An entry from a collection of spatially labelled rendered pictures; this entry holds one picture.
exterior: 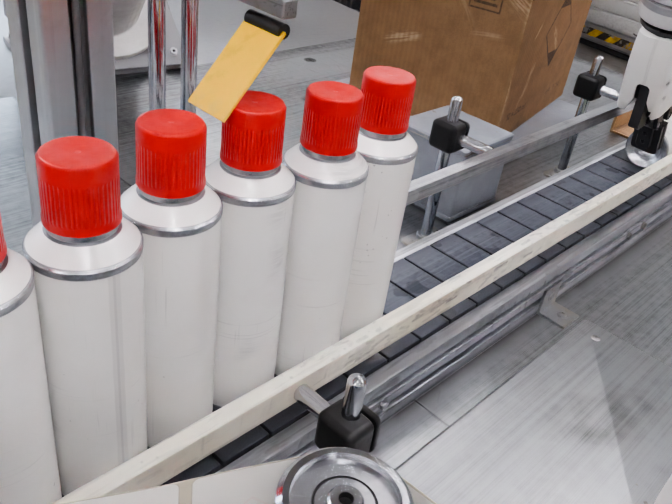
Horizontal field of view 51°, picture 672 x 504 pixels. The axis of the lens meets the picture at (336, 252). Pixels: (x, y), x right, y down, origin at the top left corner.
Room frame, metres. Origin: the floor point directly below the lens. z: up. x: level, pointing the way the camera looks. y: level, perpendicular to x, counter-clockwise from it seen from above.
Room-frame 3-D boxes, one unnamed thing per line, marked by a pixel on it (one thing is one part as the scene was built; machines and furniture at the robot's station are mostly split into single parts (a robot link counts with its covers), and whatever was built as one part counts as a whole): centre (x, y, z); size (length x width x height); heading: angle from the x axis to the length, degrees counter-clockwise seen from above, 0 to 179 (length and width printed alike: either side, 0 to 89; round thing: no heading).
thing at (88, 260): (0.26, 0.11, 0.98); 0.05 x 0.05 x 0.20
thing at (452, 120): (0.65, -0.11, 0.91); 0.07 x 0.03 x 0.16; 50
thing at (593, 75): (0.88, -0.30, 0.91); 0.07 x 0.03 x 0.16; 50
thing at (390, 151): (0.42, -0.02, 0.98); 0.05 x 0.05 x 0.20
